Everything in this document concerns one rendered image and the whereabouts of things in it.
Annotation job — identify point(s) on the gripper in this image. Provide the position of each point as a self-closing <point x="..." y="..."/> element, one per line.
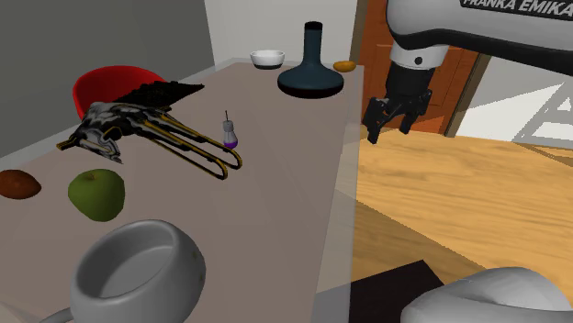
<point x="406" y="89"/>

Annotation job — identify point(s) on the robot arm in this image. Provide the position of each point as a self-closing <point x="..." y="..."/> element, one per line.
<point x="474" y="27"/>

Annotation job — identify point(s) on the orange fruit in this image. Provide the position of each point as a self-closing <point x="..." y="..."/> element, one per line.
<point x="344" y="66"/>

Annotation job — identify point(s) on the dark blue flask vase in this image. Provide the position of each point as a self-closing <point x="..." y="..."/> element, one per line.
<point x="311" y="76"/>

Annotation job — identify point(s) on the small white bowl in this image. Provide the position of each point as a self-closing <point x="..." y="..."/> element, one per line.
<point x="267" y="58"/>

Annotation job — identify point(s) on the small grey purple bottle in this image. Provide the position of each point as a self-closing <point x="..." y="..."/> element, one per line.
<point x="229" y="132"/>

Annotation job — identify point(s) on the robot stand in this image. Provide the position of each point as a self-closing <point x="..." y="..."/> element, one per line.
<point x="394" y="290"/>

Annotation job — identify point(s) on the black and gold bird figure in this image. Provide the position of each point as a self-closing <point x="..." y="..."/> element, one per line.
<point x="143" y="121"/>

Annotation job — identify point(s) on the red chair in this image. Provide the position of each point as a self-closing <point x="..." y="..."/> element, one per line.
<point x="107" y="87"/>

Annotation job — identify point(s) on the large grey cup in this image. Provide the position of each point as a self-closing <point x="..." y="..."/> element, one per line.
<point x="139" y="277"/>

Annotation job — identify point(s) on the green apple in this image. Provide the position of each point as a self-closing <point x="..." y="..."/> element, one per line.
<point x="96" y="194"/>

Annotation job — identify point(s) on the brown potato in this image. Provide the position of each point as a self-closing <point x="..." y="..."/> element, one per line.
<point x="18" y="184"/>

